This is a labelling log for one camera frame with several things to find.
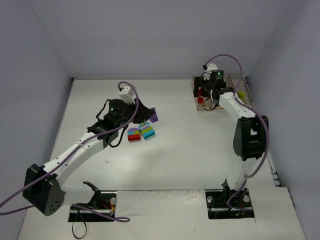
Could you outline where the red lego brick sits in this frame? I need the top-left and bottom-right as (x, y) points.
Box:
(194, 87), (202, 98)

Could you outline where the small lime green lego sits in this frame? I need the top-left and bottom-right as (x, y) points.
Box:
(237, 91), (246, 103)

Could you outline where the purple lego brick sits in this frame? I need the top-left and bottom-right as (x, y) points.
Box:
(149, 107), (159, 123)

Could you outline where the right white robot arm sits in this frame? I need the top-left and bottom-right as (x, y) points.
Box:
(192, 70), (269, 191)

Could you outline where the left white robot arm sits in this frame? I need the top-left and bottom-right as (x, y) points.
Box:
(22, 98), (156, 216)

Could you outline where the small red lego cube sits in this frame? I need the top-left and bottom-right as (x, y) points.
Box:
(197, 97), (204, 105)

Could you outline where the clear bin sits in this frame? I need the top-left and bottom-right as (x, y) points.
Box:
(226, 73), (253, 107)
(191, 76), (212, 111)

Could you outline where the multicolour stacked lego block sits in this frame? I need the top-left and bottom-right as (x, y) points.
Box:
(127, 127), (141, 142)

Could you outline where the teal green monster lego stack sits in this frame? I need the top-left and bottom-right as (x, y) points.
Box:
(138, 122), (155, 140)

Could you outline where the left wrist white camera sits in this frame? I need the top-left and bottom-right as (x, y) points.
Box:
(119, 85), (135, 105)

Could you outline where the wrist white camera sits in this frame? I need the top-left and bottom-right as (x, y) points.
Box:
(202, 63), (219, 81)
(119, 85), (135, 105)

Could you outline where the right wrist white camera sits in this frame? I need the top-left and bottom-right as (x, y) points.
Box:
(202, 63), (219, 81)

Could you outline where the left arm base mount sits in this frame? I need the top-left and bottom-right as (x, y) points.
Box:
(68, 191), (117, 223)

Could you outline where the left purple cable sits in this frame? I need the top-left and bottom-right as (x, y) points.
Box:
(0, 81), (140, 223)

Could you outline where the purple cable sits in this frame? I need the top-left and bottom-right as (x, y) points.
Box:
(206, 53), (270, 213)
(0, 81), (140, 223)

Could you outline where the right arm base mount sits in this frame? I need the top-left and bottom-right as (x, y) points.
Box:
(205, 188), (255, 220)

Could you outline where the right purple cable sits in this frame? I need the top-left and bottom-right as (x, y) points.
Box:
(206, 53), (270, 213)

